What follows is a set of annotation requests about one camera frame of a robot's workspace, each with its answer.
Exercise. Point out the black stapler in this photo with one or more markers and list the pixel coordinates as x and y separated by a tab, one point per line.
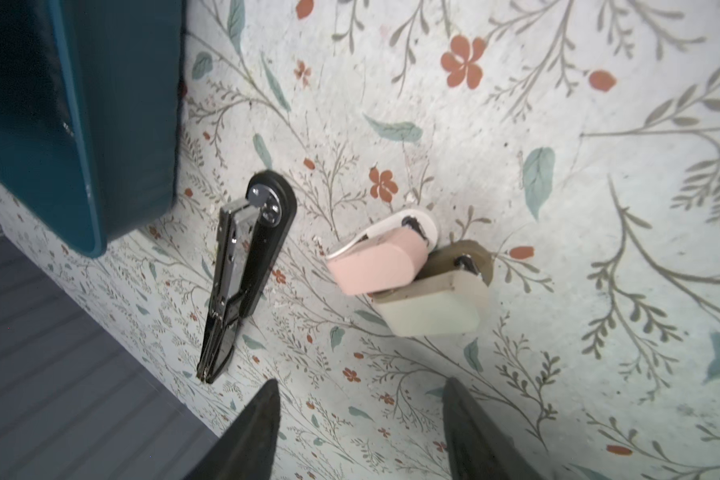
250	234

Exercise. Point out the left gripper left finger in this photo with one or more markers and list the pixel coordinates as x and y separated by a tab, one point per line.
247	448

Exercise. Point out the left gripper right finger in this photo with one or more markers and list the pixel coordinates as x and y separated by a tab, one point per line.
477	449

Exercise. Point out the pink mini stapler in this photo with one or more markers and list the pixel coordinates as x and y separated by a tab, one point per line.
386	255

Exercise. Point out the teal plastic tray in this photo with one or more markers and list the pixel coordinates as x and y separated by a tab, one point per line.
89	113

